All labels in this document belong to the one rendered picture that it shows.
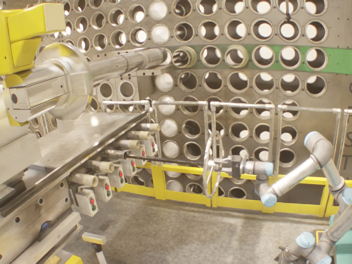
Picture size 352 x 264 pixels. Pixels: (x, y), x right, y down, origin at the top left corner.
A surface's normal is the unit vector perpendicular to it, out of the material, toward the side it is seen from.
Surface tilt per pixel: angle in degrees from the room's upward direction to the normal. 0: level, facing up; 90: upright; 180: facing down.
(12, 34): 90
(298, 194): 90
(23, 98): 90
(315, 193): 90
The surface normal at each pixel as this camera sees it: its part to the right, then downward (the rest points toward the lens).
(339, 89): -0.36, 0.37
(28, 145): 0.93, 0.06
